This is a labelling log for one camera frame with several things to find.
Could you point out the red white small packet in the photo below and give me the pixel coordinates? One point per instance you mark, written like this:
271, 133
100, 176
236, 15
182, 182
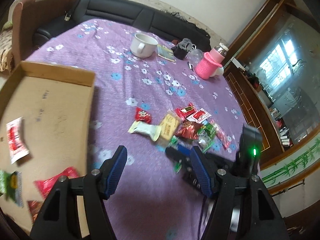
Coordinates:
17, 147

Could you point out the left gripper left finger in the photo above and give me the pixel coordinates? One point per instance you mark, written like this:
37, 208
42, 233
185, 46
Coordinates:
59, 218

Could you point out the white ceramic mug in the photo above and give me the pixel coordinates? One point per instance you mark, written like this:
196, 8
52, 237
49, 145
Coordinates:
143, 46

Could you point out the small black cup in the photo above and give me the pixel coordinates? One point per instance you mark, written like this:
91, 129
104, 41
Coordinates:
180, 50

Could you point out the green snack bag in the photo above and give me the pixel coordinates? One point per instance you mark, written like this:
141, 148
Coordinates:
206, 135

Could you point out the red round-logo packet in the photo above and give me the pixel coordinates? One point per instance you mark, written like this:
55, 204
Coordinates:
45, 186

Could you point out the wooden cabinet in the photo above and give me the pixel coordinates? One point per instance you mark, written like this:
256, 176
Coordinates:
251, 39

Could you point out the yellow biscuit pack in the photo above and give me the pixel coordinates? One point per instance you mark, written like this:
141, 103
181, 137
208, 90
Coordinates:
169, 124

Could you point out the white plastic jar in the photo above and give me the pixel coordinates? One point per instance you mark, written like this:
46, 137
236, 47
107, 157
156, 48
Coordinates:
218, 72

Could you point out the red white snack packet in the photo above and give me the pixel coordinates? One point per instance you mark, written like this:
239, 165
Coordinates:
199, 116

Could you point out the white green small packet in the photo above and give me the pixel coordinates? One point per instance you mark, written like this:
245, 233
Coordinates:
153, 131

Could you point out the cardboard box tray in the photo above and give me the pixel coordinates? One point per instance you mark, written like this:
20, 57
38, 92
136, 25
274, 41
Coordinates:
54, 103

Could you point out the purple floral tablecloth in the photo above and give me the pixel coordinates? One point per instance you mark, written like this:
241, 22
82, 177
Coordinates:
152, 201

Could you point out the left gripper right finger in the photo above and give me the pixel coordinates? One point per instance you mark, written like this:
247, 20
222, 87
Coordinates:
244, 209

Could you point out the black sofa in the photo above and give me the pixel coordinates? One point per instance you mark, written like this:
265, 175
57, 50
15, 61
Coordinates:
142, 17

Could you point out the pink cartoon candy packet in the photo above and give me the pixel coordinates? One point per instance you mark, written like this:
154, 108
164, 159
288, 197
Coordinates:
222, 136

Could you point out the small green booklet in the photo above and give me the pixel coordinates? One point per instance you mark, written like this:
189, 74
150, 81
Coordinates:
165, 53

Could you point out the small red candy packet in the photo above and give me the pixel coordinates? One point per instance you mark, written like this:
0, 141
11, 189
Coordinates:
143, 116

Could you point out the brown armchair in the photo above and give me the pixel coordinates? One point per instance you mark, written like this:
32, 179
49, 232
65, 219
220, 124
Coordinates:
27, 16

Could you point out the green clear candy bag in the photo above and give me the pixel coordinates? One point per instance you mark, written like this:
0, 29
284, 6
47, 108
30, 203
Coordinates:
174, 154

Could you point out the pink knit-sleeved bottle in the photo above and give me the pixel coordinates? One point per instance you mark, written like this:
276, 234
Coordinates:
211, 61

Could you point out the clear glass jar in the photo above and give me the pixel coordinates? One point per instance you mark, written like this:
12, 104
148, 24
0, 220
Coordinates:
195, 56

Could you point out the long red snack bar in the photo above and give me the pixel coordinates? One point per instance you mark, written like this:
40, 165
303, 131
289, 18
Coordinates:
184, 112

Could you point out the green packet at edge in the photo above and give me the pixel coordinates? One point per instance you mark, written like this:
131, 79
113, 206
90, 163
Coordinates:
11, 186

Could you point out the dark red foil bag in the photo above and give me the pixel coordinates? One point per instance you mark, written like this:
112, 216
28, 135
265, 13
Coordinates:
34, 208
189, 130

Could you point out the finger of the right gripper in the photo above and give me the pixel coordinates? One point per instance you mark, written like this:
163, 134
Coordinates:
180, 155
182, 149

